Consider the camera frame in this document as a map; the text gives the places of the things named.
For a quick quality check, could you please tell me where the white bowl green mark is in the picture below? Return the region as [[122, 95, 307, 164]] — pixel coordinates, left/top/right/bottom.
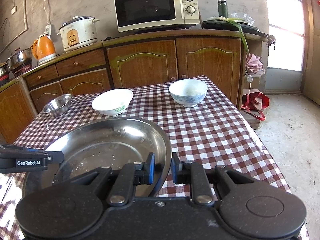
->
[[92, 88, 133, 116]]

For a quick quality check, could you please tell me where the steel pan wooden lid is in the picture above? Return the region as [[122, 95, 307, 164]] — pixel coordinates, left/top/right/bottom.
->
[[0, 62, 10, 77]]

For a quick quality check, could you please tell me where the red induction cooker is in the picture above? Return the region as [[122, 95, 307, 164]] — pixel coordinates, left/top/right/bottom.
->
[[11, 64, 33, 77]]

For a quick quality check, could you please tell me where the black red stove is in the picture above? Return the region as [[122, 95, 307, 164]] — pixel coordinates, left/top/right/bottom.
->
[[0, 74, 10, 87]]

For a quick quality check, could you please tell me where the black tray with greens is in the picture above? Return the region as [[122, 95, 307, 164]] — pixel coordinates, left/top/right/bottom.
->
[[202, 16, 259, 34]]

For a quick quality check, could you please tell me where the red bag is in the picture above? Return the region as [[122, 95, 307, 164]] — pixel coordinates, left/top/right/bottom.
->
[[241, 91, 270, 121]]

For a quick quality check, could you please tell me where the small steel bowl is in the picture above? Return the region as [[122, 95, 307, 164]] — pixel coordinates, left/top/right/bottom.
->
[[42, 94, 73, 118]]

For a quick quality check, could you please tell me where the white bowl blue pattern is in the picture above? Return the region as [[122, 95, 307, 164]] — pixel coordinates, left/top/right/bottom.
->
[[169, 79, 208, 108]]

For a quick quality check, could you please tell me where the large steel basin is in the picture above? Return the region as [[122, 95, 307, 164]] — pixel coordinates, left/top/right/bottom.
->
[[22, 117, 172, 197]]

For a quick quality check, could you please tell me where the wooden right cabinet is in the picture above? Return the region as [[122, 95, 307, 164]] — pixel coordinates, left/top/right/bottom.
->
[[102, 29, 270, 111]]

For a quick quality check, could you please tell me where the white microwave oven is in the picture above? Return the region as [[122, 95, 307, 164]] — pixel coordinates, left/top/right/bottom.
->
[[114, 0, 200, 33]]

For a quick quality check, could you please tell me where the orange electric kettle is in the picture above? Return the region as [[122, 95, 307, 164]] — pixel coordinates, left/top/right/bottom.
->
[[31, 34, 56, 64]]

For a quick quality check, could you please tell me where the brown checkered tablecloth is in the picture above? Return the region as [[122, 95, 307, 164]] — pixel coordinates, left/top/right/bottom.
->
[[0, 74, 311, 240]]

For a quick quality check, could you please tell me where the white rice cooker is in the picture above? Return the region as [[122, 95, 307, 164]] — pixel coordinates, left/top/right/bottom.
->
[[57, 16, 99, 52]]

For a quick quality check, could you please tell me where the steel pot with lid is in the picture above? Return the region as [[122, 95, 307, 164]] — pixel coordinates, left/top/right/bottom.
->
[[7, 48, 33, 72]]

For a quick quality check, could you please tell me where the wooden drawer cabinet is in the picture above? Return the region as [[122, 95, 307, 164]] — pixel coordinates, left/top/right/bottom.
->
[[23, 45, 113, 112]]

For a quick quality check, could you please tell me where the wooden corner cabinet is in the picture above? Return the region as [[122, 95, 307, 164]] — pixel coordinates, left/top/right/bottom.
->
[[0, 76, 37, 144]]

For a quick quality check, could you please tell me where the green thermos flask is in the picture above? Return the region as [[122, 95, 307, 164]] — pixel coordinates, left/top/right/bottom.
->
[[217, 0, 228, 18]]

